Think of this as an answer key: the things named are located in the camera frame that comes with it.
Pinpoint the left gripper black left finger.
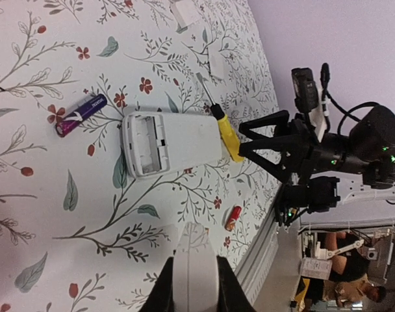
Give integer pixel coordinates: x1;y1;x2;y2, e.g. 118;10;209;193
144;257;174;312

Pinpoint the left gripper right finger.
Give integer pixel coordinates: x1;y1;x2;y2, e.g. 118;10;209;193
216;256;255;312

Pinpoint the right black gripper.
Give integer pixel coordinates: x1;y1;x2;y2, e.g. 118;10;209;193
238;110;313;184

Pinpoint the white remote with screen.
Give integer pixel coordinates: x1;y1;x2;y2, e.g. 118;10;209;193
172;222;220;312

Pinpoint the yellow handled screwdriver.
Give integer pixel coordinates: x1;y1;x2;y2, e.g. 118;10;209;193
196;73;244;163

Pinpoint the red AA battery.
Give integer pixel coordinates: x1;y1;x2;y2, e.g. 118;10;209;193
224;205;242;231

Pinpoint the plain white remote control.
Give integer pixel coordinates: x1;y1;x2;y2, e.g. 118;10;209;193
121;112;222;179

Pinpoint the purple black AA battery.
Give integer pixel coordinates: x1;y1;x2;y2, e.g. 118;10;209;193
55;94;107;138

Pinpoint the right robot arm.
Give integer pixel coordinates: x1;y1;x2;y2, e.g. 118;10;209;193
238;102;395;226

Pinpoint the floral patterned table mat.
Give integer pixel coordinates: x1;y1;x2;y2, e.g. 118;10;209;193
0;1;277;311

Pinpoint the person in background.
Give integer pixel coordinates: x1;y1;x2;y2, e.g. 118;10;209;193
324;247;387;307

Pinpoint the front aluminium rail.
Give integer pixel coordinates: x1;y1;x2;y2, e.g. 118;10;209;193
233;214;302;303

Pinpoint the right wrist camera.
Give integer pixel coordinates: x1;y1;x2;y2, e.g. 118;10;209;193
290;63;331;144

